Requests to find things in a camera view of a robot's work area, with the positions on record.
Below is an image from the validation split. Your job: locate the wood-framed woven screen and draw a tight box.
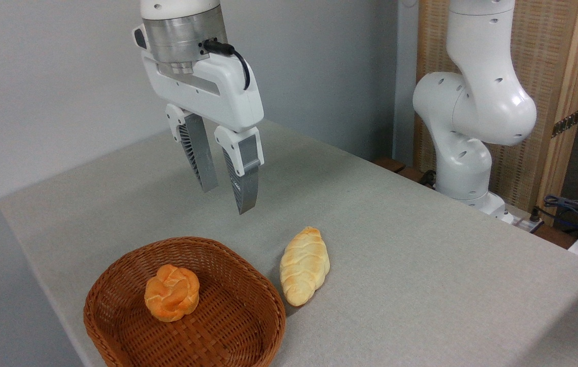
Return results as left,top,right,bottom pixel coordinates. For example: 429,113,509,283
414,0,578,226

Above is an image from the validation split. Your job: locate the black screen hinge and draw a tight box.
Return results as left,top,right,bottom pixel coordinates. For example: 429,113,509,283
551,109,578,138

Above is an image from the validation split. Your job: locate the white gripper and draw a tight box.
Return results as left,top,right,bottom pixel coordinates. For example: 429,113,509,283
133,25,265,215

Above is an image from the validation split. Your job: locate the grey table cloth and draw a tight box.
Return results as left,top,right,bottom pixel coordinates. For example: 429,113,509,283
0,120,578,367

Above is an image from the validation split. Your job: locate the long braided pale bread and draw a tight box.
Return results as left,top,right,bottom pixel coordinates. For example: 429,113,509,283
280,226,331,307

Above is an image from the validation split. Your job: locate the round orange bread roll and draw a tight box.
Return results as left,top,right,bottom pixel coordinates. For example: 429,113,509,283
144,264,201,323

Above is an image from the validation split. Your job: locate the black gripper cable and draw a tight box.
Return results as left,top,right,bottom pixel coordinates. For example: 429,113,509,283
202,38,252,91

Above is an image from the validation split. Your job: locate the brown wicker basket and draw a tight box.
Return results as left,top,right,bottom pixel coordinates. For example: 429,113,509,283
83,236,287,367

